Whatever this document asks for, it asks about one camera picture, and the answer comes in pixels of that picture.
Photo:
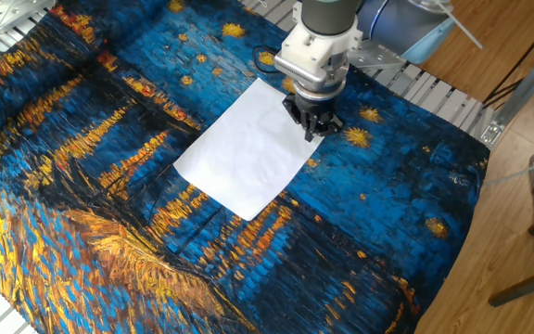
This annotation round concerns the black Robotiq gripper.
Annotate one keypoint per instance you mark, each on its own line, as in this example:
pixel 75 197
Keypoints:
pixel 315 109

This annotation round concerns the white paper sheet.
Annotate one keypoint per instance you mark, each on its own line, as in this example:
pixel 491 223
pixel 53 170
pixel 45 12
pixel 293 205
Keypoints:
pixel 248 162

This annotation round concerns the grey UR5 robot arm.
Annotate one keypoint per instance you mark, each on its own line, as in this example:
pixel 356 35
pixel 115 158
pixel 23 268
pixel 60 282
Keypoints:
pixel 329 18

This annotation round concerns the starry night painted tablecloth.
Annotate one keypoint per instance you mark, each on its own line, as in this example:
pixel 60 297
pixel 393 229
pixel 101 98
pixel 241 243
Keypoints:
pixel 364 195

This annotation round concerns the white thin tube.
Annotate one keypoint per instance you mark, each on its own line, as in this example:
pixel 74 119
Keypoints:
pixel 522 172

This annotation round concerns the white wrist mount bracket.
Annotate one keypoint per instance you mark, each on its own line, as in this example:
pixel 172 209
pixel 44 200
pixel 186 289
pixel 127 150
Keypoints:
pixel 313 55

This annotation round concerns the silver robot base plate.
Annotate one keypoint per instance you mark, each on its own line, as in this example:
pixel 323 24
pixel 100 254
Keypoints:
pixel 373 58

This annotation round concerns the aluminium frame post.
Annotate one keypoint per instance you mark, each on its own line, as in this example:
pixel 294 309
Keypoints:
pixel 526 83

